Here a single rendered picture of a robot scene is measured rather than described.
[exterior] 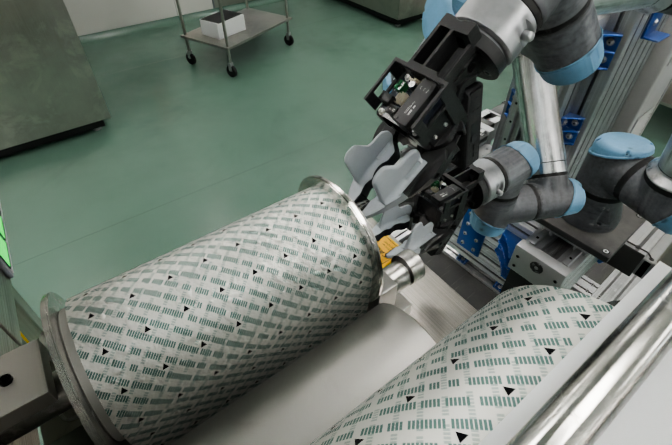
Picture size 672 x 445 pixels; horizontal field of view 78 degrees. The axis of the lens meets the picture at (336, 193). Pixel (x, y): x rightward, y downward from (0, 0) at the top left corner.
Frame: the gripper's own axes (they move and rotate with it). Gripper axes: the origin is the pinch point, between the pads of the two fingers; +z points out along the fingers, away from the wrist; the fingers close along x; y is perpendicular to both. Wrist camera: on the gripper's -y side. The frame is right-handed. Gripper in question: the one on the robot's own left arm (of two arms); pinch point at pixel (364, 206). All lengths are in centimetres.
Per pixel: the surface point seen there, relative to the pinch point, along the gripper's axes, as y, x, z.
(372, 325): 1.5, 10.0, 8.0
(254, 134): -146, -202, 23
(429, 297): -41.1, -2.1, 8.2
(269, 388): 7.9, 9.1, 16.5
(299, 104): -176, -219, -14
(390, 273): -6.4, 4.4, 4.5
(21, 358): 22.3, -0.6, 23.2
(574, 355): 20.0, 24.2, -2.3
